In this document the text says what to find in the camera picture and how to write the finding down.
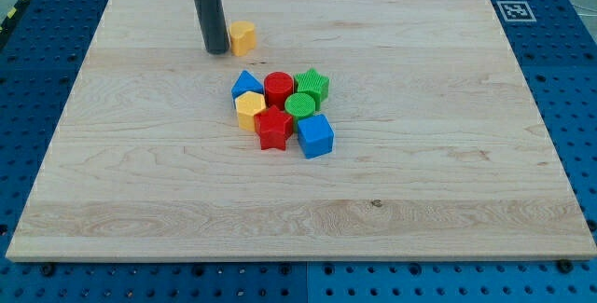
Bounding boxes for yellow heart block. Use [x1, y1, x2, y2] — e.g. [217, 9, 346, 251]
[229, 21, 257, 56]

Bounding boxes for yellow hexagon block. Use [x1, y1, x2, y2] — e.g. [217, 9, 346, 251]
[235, 91, 267, 132]

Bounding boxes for red cylinder block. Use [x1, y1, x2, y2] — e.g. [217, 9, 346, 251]
[264, 72, 294, 110]

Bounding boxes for green star block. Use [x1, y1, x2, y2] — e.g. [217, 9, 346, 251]
[294, 68, 330, 111]

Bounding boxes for red star block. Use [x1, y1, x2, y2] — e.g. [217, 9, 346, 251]
[255, 105, 294, 150]

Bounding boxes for blue triangle block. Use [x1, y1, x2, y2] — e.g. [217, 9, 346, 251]
[230, 70, 264, 104]

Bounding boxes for blue cube block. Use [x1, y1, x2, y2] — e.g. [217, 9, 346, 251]
[298, 114, 335, 158]

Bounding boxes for yellow black hazard tape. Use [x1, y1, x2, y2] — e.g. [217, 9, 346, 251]
[1, 0, 32, 38]

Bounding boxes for green cylinder block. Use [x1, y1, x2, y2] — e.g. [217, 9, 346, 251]
[285, 92, 316, 131]

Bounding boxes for white fiducial marker tag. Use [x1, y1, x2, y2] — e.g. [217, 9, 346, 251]
[496, 0, 536, 22]

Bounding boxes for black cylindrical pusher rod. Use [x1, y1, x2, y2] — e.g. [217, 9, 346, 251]
[194, 0, 229, 55]

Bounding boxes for light wooden board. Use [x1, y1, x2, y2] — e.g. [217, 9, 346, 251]
[7, 0, 596, 262]

